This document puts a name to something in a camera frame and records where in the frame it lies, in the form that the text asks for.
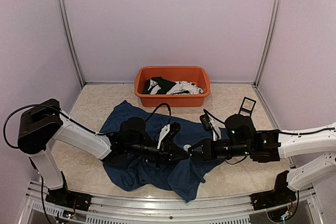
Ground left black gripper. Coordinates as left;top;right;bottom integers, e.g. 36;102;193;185
127;139;190;168

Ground dark blue t-shirt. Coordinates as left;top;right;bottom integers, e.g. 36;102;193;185
101;100;224;202

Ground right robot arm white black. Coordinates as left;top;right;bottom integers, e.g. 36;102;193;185
188;114;335;205

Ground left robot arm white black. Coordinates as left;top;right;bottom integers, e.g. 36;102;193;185
4;99;190;206

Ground orange plastic tub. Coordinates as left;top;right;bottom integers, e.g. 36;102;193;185
134;66;211;107

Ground black and white garment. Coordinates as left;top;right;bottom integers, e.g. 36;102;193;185
142;77;204;95

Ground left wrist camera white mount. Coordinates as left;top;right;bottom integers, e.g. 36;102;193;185
157;122;181;151

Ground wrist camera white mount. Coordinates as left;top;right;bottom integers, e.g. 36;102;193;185
157;122;181;151
199;114;222;141

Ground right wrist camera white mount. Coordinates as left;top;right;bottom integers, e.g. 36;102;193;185
199;114;222;141

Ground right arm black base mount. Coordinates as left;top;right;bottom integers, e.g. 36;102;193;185
250;191;297;210

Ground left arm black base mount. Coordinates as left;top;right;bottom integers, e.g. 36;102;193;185
46;191;92;211

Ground right aluminium corner post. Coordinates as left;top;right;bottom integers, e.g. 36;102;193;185
254;0;281;89

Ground aluminium corner post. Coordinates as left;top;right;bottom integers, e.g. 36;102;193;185
254;0;281;89
57;0;86;88

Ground left aluminium corner post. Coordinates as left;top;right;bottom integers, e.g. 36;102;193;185
57;0;86;88

